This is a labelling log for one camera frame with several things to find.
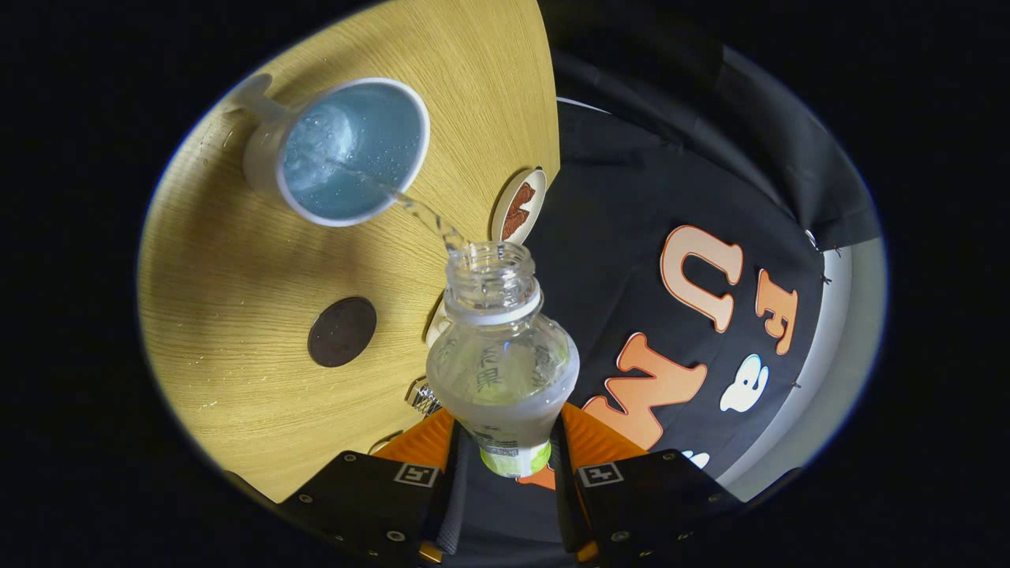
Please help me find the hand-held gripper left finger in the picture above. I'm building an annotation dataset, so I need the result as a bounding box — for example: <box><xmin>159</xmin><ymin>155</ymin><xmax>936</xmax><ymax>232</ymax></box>
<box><xmin>276</xmin><ymin>408</ymin><xmax>457</xmax><ymax>565</ymax></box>

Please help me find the white cup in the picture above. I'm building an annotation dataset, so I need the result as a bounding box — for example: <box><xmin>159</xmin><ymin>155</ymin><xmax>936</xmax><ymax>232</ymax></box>
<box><xmin>225</xmin><ymin>73</ymin><xmax>432</xmax><ymax>229</ymax></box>

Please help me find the clear plastic juice bottle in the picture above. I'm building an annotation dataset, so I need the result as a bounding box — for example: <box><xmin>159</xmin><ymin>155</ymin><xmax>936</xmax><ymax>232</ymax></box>
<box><xmin>426</xmin><ymin>241</ymin><xmax>581</xmax><ymax>479</ymax></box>

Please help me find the wooden table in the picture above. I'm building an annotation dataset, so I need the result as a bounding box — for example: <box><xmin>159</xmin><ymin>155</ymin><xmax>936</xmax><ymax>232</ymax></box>
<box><xmin>138</xmin><ymin>0</ymin><xmax>561</xmax><ymax>503</ymax></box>

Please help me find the small white round plate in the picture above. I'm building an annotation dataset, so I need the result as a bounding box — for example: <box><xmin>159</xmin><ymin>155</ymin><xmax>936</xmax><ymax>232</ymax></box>
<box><xmin>490</xmin><ymin>166</ymin><xmax>548</xmax><ymax>244</ymax></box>

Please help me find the dark brown round coaster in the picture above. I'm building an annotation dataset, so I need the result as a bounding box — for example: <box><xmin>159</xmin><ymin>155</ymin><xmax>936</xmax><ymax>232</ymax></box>
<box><xmin>307</xmin><ymin>297</ymin><xmax>378</xmax><ymax>368</ymax></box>

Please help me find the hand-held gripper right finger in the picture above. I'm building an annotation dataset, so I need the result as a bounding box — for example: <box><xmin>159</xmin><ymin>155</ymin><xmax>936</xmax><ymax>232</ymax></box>
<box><xmin>550</xmin><ymin>402</ymin><xmax>743</xmax><ymax>565</ymax></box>

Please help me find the wire mesh holder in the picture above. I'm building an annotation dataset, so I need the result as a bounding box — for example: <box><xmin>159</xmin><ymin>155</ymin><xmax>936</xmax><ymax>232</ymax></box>
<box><xmin>405</xmin><ymin>377</ymin><xmax>443</xmax><ymax>417</ymax></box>

